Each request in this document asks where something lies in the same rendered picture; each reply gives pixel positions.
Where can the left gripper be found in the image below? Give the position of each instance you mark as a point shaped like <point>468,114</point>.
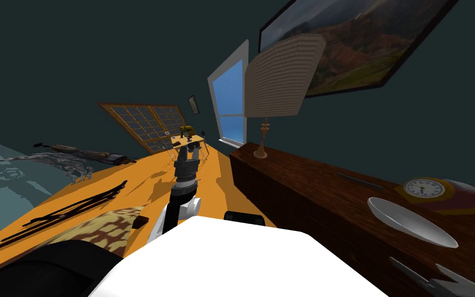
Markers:
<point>187,169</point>

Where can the small yellow table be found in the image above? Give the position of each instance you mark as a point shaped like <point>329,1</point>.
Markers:
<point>188,140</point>

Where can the wooden lattice glass door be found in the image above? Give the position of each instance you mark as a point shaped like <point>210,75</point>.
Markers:
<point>138,123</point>

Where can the white framed window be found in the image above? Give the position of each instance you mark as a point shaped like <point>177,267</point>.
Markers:
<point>229,95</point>

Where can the table lamp with beige shade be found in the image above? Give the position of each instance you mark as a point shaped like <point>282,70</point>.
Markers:
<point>278,78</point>

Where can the dark brown wooden sideboard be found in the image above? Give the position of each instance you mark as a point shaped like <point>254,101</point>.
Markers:
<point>303,194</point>

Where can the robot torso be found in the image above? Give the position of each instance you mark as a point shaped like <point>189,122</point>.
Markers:
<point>241,264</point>

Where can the grey mottled shape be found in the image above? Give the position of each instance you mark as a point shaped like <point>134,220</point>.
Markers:
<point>68,159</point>

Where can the grey knife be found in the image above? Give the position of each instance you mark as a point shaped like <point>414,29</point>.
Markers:
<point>359,180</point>

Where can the black framed landscape painting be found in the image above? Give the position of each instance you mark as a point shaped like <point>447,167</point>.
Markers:
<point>357,49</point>

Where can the white round clock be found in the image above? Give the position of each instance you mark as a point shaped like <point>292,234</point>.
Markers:
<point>424,188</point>

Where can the yellow and red flat object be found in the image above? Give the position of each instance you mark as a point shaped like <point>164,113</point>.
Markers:
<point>468,202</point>

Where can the grey fork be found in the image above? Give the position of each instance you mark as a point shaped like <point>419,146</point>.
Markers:
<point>447,286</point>

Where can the small dark wall picture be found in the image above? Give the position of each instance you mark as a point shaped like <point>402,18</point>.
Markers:
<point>194,104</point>

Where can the black thin stick frame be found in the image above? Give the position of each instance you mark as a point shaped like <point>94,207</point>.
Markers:
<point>76,205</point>

